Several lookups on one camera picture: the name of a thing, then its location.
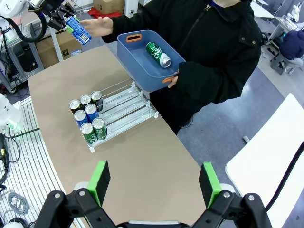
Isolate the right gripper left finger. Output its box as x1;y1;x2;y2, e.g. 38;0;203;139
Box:
40;160;117;228

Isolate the large brown cardboard box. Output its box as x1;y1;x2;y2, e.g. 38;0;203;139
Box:
36;30;83;70

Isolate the gray plastic stool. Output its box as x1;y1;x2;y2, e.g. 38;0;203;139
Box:
269;57;290;76

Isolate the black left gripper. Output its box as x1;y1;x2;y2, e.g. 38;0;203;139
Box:
40;0;80;33

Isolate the gray coiled cable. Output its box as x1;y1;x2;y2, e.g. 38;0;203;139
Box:
8;191;30;215

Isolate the person in black jacket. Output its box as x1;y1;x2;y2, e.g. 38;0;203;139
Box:
101;0;263;136

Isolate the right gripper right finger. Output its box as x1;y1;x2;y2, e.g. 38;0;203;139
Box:
190;162;271;228

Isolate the person's left hand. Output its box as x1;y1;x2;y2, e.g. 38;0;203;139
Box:
167;71;180;88

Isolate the arm black hose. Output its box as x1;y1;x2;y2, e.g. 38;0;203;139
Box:
264;144;304;212
9;10;48;44

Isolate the red cloth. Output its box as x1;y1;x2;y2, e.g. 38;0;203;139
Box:
88;6;125;20

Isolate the right arm black hose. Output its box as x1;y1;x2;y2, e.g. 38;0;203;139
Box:
264;144;304;212

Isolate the person's right hand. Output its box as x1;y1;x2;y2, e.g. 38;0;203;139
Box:
79;16;114;38

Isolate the aluminium frame rack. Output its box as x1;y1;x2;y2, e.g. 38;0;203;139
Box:
0;16;45;92

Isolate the large white table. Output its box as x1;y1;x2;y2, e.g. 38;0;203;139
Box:
225;93;304;228

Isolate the white ribbed base platform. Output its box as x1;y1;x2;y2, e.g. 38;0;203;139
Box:
0;95;85;228

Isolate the person's left forearm black sleeve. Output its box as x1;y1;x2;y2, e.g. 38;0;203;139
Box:
177;60;259;105

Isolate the black Pepsi beverage can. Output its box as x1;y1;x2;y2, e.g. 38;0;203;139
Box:
69;99;83;115
79;94;92;110
90;90;104;113

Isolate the seated person navy jacket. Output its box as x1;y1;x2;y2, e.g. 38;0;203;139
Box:
278;29;304;68

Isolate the white wire can dispenser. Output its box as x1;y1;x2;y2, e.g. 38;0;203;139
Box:
68;79;159;153

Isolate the blue plastic bin orange trim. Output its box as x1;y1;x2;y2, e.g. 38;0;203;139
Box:
116;29;187;93

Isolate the green Chilsung cider can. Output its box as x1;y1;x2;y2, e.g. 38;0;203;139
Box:
145;41;172;69
80;122;97;145
92;117;108;141

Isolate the white support pole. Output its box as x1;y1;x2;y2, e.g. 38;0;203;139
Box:
50;28;65;63

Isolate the white background desk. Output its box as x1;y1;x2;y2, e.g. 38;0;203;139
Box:
249;0;276;22

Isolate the blue Pocari Sweat can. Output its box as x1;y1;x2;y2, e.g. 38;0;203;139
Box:
66;16;93;46
84;103;100;124
74;109;89;128

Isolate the person's right forearm black sleeve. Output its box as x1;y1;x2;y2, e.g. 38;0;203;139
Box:
102;13;155;44

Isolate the left arm black hose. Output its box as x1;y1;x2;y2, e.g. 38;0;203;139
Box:
9;10;48;44

